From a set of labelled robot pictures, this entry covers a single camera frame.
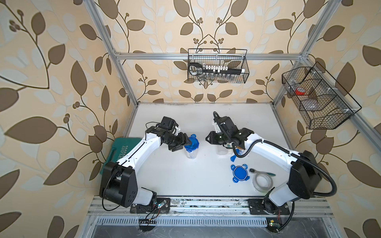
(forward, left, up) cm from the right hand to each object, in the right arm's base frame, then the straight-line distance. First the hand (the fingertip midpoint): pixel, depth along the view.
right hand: (206, 139), depth 83 cm
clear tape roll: (-20, -30, -15) cm, 39 cm away
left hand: (-2, +11, 0) cm, 12 cm away
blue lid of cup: (-3, +7, -1) cm, 8 cm away
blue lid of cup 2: (-15, -19, -14) cm, 28 cm away
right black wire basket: (+6, -58, +20) cm, 62 cm away
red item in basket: (+17, -52, +18) cm, 58 cm away
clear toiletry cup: (-5, +9, -9) cm, 13 cm away
